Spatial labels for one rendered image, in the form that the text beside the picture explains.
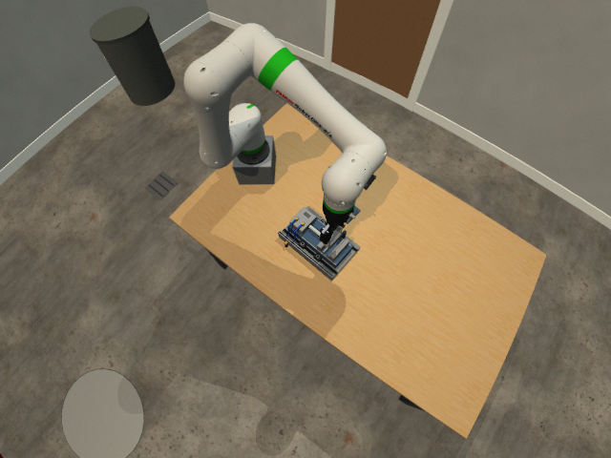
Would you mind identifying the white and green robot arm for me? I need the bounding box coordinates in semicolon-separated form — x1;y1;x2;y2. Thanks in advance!
183;23;387;222

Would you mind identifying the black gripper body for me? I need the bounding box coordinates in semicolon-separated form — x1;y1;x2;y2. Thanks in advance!
325;216;346;228

